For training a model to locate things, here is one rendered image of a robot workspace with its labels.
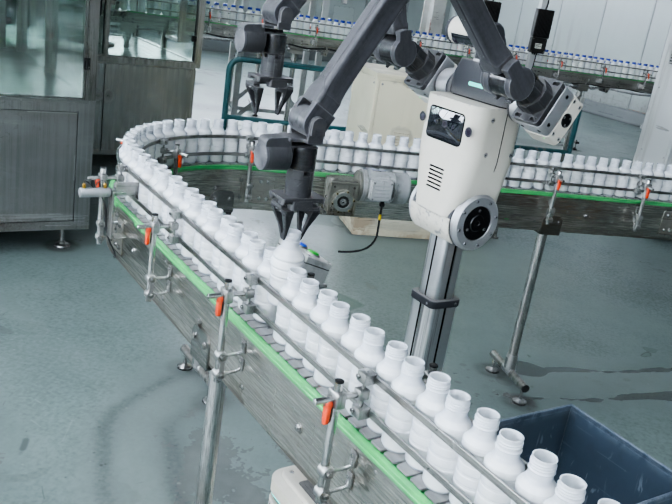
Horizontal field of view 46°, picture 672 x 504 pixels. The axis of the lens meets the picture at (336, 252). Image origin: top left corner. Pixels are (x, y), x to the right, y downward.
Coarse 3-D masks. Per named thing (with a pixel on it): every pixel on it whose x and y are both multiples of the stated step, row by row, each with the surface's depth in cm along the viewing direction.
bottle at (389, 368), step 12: (396, 348) 140; (384, 360) 139; (396, 360) 137; (384, 372) 138; (396, 372) 137; (372, 396) 141; (384, 396) 139; (372, 408) 141; (384, 408) 139; (384, 420) 140
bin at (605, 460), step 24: (552, 408) 171; (576, 408) 173; (528, 432) 169; (552, 432) 174; (576, 432) 173; (600, 432) 168; (528, 456) 172; (576, 456) 174; (600, 456) 168; (624, 456) 163; (648, 456) 158; (600, 480) 169; (624, 480) 163; (648, 480) 159
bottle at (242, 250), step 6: (246, 234) 185; (252, 234) 186; (246, 240) 183; (240, 246) 184; (246, 246) 183; (240, 252) 183; (246, 252) 183; (240, 258) 183; (234, 264) 185; (234, 270) 185; (240, 270) 184; (234, 276) 185; (240, 276) 184; (234, 282) 186; (234, 300) 187
